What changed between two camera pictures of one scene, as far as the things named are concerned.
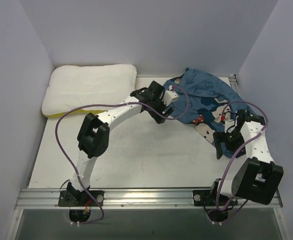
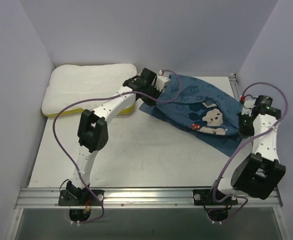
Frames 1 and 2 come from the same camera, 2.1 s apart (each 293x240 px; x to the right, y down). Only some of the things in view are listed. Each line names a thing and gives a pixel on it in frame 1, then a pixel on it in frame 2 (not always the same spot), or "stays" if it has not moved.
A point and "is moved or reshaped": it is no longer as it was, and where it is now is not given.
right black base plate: (211, 198) stays
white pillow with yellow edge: (85, 89) stays
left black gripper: (161, 110) -> (151, 92)
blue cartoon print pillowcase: (207, 102) is moved or reshaped
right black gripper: (223, 139) -> (244, 126)
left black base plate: (81, 198) stays
